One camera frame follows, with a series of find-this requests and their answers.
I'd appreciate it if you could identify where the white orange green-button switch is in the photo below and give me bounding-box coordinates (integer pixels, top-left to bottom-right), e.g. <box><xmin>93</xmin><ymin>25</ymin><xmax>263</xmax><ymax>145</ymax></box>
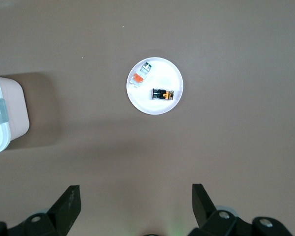
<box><xmin>129</xmin><ymin>62</ymin><xmax>152</xmax><ymax>89</ymax></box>

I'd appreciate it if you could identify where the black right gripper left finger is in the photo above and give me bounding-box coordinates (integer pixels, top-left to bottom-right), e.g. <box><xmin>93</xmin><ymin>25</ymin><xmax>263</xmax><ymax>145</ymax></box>
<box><xmin>23</xmin><ymin>184</ymin><xmax>82</xmax><ymax>236</ymax></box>

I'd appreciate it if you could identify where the white lidded storage box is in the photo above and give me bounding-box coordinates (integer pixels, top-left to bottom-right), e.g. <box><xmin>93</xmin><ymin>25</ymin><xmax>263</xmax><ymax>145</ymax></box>
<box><xmin>0</xmin><ymin>72</ymin><xmax>30</xmax><ymax>155</ymax></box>

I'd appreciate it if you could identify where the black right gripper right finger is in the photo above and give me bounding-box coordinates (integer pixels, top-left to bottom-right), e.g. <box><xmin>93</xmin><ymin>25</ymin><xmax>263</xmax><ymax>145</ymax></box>
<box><xmin>189</xmin><ymin>183</ymin><xmax>238</xmax><ymax>236</ymax></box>

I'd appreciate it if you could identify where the black orange push-button switch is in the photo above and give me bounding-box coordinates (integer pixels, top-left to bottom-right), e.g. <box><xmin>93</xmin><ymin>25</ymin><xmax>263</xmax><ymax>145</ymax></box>
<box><xmin>151</xmin><ymin>88</ymin><xmax>175</xmax><ymax>101</ymax></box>

